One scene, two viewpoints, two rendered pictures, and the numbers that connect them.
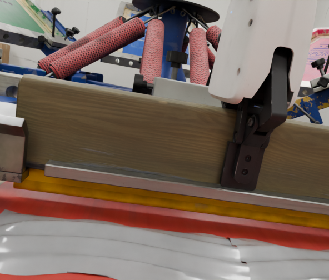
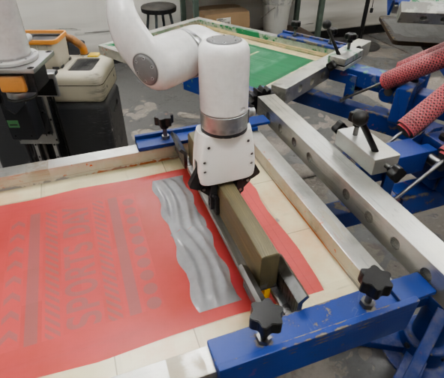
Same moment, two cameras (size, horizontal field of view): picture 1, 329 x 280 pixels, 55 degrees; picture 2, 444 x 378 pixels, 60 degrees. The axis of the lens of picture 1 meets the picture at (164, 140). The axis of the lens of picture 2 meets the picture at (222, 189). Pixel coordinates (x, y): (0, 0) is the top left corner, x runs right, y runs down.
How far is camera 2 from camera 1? 0.73 m
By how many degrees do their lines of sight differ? 73
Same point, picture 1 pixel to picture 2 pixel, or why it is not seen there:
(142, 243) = (181, 205)
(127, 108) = not seen: hidden behind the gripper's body
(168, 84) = (342, 138)
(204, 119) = not seen: hidden behind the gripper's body
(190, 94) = (353, 152)
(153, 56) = (441, 90)
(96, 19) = not seen: outside the picture
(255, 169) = (215, 206)
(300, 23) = (197, 153)
